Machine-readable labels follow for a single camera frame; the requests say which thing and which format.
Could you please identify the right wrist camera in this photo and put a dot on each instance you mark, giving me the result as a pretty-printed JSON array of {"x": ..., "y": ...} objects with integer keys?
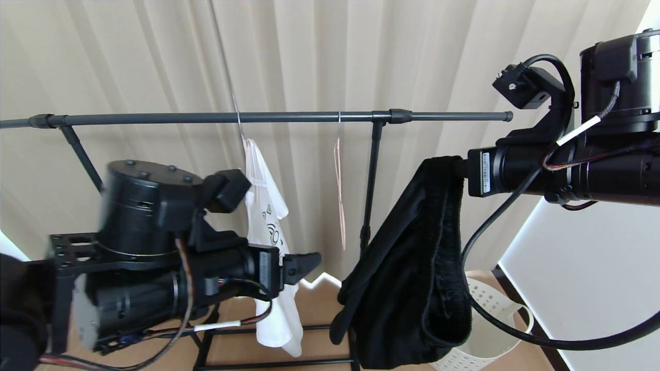
[{"x": 526, "y": 85}]

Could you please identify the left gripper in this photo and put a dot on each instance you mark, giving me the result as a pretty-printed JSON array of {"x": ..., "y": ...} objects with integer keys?
[{"x": 154, "y": 299}]

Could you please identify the beige curtain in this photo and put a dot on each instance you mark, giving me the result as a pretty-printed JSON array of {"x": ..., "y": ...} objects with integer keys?
[{"x": 154, "y": 51}]

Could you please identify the black garment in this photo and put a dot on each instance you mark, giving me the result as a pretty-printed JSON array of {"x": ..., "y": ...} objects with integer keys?
[{"x": 412, "y": 268}]

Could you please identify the white printed t-shirt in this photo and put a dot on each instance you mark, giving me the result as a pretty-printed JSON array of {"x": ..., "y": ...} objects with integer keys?
[{"x": 265, "y": 196}]

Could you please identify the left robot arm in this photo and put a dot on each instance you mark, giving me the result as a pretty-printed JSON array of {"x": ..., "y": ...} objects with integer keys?
[{"x": 139, "y": 206}]

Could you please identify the pink clothes hanger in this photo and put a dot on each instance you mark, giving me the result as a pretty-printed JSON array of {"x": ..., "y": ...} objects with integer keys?
[
  {"x": 240, "y": 129},
  {"x": 340, "y": 196}
]

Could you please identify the black clothes rack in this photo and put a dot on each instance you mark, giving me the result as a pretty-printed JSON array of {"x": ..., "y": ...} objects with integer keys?
[{"x": 289, "y": 117}]

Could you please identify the white laundry basket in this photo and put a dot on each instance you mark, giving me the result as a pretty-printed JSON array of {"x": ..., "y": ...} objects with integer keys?
[{"x": 495, "y": 330}]

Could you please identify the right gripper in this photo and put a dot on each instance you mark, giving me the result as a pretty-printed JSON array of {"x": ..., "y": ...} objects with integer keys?
[{"x": 608, "y": 170}]

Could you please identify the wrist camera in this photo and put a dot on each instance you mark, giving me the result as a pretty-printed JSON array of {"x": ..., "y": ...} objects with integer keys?
[
  {"x": 227, "y": 188},
  {"x": 526, "y": 85}
]

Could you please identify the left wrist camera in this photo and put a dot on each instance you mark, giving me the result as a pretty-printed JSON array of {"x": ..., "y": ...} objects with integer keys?
[{"x": 227, "y": 188}]

